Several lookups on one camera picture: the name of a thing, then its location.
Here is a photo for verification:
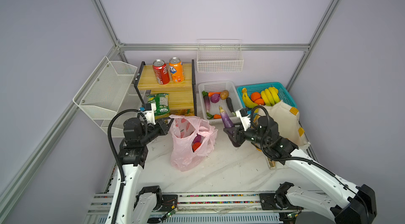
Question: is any orange fruit back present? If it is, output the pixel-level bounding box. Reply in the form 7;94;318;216
251;92;261;102

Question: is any red cola can middle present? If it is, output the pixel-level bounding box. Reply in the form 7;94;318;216
153;59;170;85

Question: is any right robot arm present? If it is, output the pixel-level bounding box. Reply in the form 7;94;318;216
219;106;377;224

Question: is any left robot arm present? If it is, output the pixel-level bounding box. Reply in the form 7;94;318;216
106;109;177;224

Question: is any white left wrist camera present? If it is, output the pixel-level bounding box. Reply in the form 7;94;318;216
140;103;157;125

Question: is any dark green cucumber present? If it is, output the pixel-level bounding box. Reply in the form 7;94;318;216
226;97;235;113

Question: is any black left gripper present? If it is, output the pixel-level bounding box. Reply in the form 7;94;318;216
139;116;174;146

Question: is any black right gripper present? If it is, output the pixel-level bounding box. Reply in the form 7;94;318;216
223;120;268;147

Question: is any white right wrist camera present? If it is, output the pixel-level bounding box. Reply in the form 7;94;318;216
235;108;251;131

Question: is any purple onion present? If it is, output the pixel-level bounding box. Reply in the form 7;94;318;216
193;134;203;144
210;94;221;103

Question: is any yellow banana left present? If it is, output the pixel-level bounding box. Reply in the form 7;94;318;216
242;88;258;109

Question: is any purple onion back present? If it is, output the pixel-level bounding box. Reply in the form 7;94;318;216
210;94;221;103

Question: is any black frame wooden shelf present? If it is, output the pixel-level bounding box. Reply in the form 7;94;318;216
134;61;197;116

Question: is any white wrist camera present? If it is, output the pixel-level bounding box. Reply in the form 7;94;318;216
140;103;157;125
235;108;251;131

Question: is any teal plastic fruit basket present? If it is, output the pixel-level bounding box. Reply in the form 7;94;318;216
236;82;297;108

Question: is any pink plastic grocery bag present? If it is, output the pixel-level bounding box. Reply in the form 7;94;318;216
169;114;218;172

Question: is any yellow banana bunch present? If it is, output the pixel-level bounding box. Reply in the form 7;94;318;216
261;87;281;106

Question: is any light purple eggplant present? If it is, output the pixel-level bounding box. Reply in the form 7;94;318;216
202;91;211;112

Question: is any dark purple eggplant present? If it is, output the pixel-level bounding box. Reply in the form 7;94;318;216
219;106;234;128

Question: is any white plastic vegetable basket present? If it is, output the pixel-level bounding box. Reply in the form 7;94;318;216
197;81;243;125

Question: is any white canvas tote bag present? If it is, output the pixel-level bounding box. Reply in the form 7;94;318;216
249;101;310;157

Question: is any red toy tomato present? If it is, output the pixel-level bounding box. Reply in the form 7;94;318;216
192;142;201;152

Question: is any green snack bag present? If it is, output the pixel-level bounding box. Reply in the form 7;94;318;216
147;93;170;118

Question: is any orange mango gummy bag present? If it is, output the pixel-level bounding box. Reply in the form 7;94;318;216
171;109;195;117

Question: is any orange carrot back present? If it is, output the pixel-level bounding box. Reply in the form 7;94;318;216
208;92;220;97

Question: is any white wire wall basket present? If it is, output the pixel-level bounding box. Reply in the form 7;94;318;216
197;39;244;73

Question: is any purple onion front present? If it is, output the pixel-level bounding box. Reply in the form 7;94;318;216
193;134;203;144

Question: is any brown potato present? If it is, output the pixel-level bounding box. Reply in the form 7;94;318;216
220;90;229;100

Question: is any white mesh wall rack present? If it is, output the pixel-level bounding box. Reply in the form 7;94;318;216
73;57;142;133

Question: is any orange soda can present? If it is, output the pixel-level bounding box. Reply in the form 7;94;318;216
169;57;185;83

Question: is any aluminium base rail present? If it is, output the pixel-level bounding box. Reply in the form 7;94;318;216
84;186;354;224

